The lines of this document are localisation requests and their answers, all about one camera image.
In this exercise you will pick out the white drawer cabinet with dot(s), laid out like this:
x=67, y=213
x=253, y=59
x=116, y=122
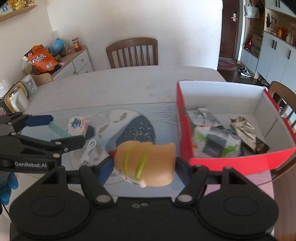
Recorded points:
x=74, y=63

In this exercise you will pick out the red cardboard box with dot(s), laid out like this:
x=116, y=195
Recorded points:
x=225, y=124

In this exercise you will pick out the wooden wall shelf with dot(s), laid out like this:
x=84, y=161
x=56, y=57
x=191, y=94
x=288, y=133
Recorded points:
x=16, y=12

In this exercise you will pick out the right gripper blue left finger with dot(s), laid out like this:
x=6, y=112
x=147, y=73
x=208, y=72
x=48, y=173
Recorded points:
x=105, y=169

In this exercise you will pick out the hanging grey tote bag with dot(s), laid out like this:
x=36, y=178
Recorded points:
x=251, y=11

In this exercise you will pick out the golden flower ornament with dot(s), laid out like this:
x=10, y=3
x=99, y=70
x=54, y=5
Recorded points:
x=21, y=4

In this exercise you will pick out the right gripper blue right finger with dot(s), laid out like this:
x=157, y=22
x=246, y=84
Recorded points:
x=184, y=170

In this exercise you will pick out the dark brown door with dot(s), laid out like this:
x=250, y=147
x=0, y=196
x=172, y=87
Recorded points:
x=229, y=27

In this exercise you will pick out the mint green tube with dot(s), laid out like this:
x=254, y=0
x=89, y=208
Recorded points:
x=58, y=130

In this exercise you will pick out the tan bread toy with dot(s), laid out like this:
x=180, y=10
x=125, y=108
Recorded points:
x=144, y=163

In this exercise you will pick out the floral white mug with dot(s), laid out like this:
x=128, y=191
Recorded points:
x=29, y=84

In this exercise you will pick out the wooden chair at right side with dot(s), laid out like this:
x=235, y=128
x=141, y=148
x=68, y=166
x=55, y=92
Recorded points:
x=285, y=100

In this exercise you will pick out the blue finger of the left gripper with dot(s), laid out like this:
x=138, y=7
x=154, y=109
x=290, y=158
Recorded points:
x=59, y=146
x=38, y=120

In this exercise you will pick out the blue patterned table mat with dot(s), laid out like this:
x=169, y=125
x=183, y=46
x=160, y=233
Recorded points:
x=115, y=124

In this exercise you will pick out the orange snack bag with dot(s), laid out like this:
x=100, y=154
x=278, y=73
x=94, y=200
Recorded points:
x=42, y=59

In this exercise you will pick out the silver foil bag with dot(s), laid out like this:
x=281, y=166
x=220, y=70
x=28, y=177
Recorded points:
x=244, y=130

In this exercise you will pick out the black sneakers pair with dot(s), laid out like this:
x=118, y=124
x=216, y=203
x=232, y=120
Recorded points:
x=244, y=72

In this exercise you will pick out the white printed snack wrapper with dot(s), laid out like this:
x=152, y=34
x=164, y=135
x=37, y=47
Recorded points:
x=202, y=117

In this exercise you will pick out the red lid sauce jar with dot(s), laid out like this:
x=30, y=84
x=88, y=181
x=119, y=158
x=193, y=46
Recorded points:
x=76, y=44

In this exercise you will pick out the white electric kettle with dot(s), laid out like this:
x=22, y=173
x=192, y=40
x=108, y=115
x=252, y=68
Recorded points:
x=18, y=100

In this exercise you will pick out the grey wall cabinet unit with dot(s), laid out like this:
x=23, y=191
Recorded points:
x=276, y=26

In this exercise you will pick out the wooden chair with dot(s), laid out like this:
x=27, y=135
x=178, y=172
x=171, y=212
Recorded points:
x=285, y=100
x=141, y=51

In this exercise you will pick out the white tissue pack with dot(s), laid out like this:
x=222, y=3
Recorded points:
x=215, y=142

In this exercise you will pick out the wooden chair at far side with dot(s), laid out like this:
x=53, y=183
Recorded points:
x=141, y=51

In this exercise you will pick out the cardboard box on shelf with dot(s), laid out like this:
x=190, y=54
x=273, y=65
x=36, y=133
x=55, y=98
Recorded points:
x=256, y=45

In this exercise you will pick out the blue gloved left hand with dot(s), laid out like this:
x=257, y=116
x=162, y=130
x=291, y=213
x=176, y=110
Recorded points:
x=9, y=182

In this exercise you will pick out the blue globe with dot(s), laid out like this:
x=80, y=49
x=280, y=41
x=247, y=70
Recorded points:
x=57, y=46

